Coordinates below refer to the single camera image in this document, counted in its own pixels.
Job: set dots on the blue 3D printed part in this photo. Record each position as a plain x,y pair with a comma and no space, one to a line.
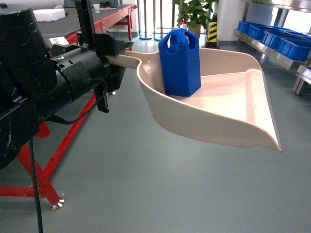
180,63

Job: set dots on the stainless steel roller shelf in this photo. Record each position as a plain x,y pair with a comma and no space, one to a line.
290,49

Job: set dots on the green potted plant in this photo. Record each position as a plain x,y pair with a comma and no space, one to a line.
197,13

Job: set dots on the beige plastic scoop tray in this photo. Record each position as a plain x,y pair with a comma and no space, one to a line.
231,108

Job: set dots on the white foam block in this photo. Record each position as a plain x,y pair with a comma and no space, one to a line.
49,15

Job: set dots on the red framed work table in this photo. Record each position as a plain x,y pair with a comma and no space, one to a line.
73,85

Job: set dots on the yellow black striped bollard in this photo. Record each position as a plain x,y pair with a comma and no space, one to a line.
211,41

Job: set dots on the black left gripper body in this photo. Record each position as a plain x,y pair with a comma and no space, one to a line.
112,74

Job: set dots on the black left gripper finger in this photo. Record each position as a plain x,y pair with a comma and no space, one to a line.
121,46

